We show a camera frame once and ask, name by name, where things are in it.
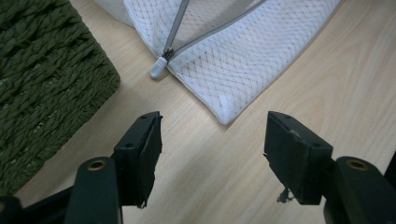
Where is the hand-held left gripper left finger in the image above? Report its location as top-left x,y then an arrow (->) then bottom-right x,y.
112,110 -> 163,209

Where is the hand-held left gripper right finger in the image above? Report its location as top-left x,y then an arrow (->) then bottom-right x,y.
262,110 -> 334,206

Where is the white mesh laundry bag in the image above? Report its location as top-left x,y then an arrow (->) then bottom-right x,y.
92,0 -> 342,126

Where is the green woven basket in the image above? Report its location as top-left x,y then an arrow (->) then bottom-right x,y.
0,0 -> 121,197

